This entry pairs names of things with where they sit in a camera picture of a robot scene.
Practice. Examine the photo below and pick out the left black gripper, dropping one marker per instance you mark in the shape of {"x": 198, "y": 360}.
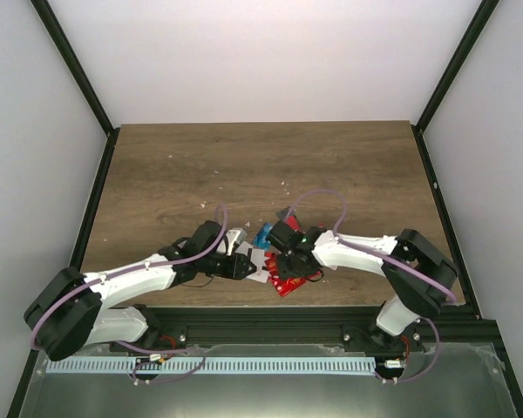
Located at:
{"x": 236, "y": 270}

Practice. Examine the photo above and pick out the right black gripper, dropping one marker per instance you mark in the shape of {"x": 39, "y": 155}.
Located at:
{"x": 286, "y": 274}

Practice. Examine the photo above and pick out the red card gold vip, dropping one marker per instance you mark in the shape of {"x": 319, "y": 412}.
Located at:
{"x": 285, "y": 287}

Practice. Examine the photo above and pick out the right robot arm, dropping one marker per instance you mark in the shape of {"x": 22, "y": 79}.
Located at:
{"x": 419, "y": 274}

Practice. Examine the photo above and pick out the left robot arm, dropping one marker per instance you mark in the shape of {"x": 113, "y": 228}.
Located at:
{"x": 122, "y": 296}

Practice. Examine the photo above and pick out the red gold card middle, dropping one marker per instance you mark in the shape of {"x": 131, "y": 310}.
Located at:
{"x": 271, "y": 263}

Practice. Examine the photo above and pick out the blue card upper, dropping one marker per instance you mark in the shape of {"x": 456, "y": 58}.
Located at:
{"x": 261, "y": 238}

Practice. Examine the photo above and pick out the black aluminium frame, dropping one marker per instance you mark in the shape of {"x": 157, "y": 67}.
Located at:
{"x": 259, "y": 325}

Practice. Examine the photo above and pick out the light blue slotted cable duct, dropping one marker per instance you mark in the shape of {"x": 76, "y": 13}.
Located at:
{"x": 214, "y": 365}

